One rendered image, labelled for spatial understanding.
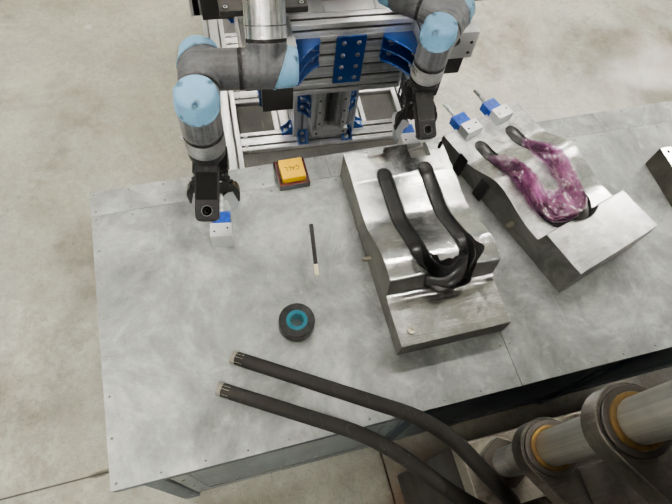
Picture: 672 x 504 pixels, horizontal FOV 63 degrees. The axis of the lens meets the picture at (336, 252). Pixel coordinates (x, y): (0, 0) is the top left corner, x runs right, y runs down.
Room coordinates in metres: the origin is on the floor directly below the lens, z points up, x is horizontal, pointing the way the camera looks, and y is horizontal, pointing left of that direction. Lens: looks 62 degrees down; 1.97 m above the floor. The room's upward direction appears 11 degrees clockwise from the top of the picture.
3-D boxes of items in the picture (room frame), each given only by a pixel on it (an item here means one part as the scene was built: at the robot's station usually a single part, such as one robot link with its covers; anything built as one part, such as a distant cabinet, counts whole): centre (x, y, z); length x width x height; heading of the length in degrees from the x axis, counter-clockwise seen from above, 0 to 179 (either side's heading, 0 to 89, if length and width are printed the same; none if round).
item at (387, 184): (0.68, -0.20, 0.92); 0.35 x 0.16 x 0.09; 24
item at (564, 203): (0.89, -0.48, 0.90); 0.26 x 0.18 x 0.08; 41
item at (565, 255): (0.89, -0.49, 0.86); 0.50 x 0.26 x 0.11; 41
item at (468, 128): (1.05, -0.26, 0.86); 0.13 x 0.05 x 0.05; 41
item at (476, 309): (0.67, -0.19, 0.87); 0.50 x 0.26 x 0.14; 24
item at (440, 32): (0.99, -0.13, 1.15); 0.09 x 0.08 x 0.11; 160
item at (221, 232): (0.63, 0.29, 0.83); 0.13 x 0.05 x 0.05; 16
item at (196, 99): (0.62, 0.28, 1.22); 0.09 x 0.08 x 0.11; 17
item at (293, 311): (0.41, 0.06, 0.82); 0.08 x 0.08 x 0.04
